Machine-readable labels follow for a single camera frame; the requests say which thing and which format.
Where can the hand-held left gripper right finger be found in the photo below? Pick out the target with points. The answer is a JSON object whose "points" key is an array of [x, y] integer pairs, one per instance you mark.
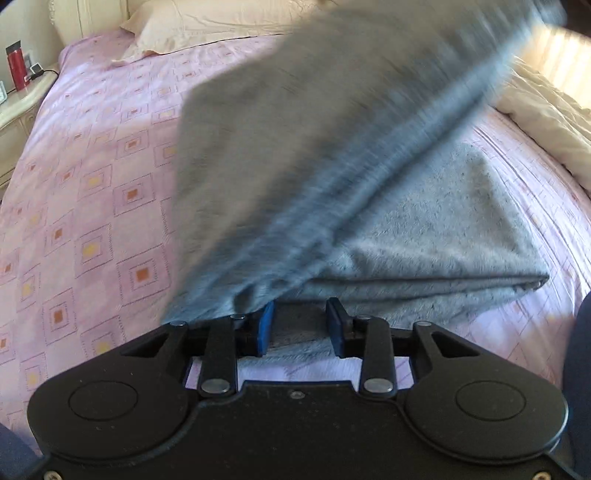
{"points": [[335, 332]]}

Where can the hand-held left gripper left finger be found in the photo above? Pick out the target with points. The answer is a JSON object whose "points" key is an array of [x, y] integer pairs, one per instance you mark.
{"points": [[265, 332]]}

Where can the grey towel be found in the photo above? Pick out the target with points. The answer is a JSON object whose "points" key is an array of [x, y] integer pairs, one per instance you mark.
{"points": [[323, 161]]}

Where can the pink patterned bed sheet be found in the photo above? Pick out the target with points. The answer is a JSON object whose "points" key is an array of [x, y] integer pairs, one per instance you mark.
{"points": [[92, 184]]}

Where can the person's dark blue clothing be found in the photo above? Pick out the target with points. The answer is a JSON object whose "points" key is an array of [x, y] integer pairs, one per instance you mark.
{"points": [[577, 369]]}

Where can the cream duvet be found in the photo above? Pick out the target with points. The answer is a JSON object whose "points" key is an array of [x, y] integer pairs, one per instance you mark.
{"points": [[554, 120]]}

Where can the cream pillow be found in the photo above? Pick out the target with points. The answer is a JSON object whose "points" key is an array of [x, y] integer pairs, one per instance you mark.
{"points": [[207, 25]]}

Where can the cream nightstand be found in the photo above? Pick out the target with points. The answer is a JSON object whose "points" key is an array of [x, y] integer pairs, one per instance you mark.
{"points": [[23, 106]]}

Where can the cream curtain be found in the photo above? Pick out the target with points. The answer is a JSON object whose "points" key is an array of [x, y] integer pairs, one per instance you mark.
{"points": [[561, 60]]}

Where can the cream tufted headboard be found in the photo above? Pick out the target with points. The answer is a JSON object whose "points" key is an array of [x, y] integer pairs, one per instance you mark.
{"points": [[87, 16]]}

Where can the red bottle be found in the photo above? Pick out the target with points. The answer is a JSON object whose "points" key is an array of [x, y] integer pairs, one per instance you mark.
{"points": [[17, 64]]}

